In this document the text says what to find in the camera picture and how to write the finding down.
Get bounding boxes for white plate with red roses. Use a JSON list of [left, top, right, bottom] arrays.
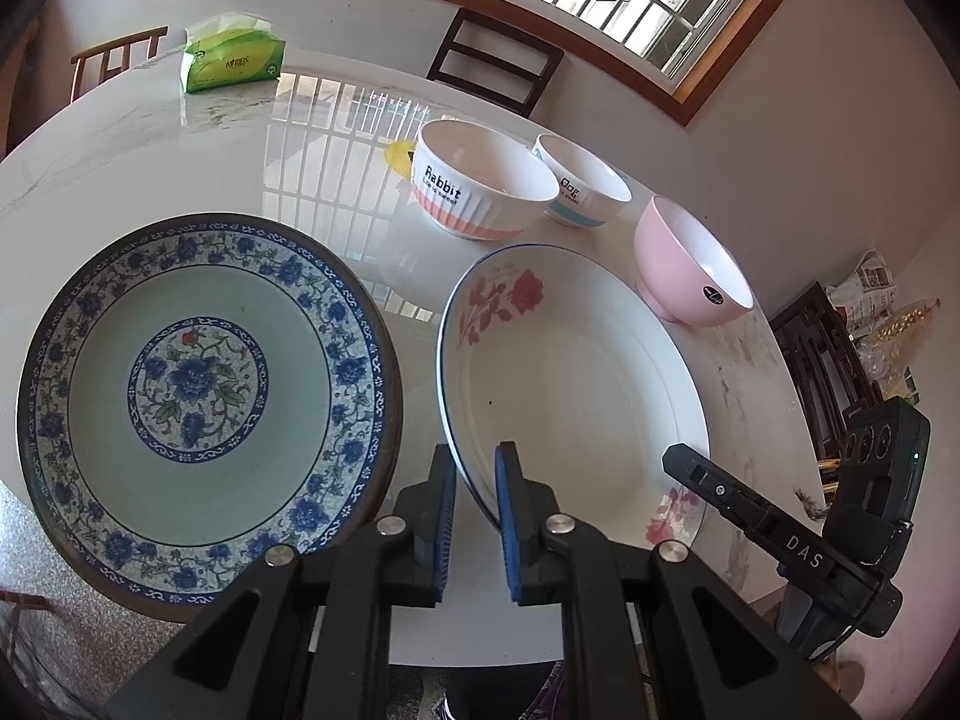
[[434, 242, 709, 548]]

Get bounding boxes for blue floral porcelain plate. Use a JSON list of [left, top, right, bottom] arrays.
[[16, 213, 404, 621]]

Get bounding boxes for white pink striped Rabbit bowl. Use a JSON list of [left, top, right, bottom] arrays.
[[410, 119, 560, 242]]

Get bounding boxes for white blue striped bowl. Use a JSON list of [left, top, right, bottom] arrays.
[[532, 133, 633, 229]]

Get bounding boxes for dark wooden side cabinet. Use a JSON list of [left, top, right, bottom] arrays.
[[770, 283, 882, 460]]

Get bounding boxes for newspaper bundle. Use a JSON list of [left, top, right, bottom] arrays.
[[825, 249, 896, 335]]

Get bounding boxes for yellow round warning sticker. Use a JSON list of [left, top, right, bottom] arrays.
[[384, 140, 416, 179]]

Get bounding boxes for dark wooden chair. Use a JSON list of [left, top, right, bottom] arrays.
[[427, 8, 565, 119]]

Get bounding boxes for green tissue pack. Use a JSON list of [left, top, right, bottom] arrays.
[[181, 11, 286, 94]]

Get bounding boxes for light wooden chair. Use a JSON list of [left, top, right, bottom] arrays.
[[68, 26, 167, 103]]

